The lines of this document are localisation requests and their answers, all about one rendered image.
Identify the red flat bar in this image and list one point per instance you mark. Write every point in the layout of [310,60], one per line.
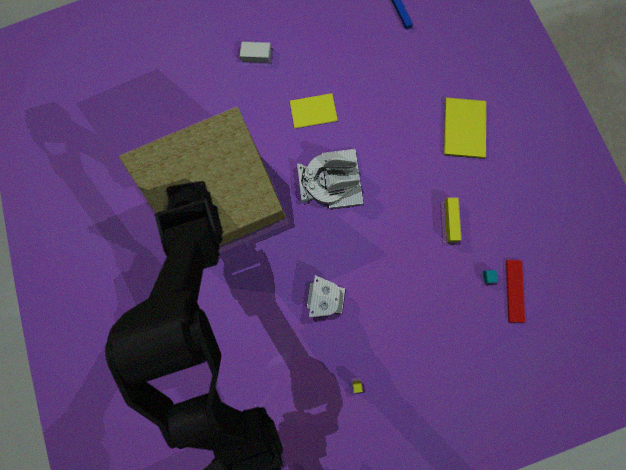
[515,291]

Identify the small teal block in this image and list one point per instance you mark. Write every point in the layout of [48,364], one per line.
[490,276]

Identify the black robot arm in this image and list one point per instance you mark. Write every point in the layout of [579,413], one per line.
[168,332]

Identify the blue long thin bar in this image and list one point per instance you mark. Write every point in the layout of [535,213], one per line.
[401,10]

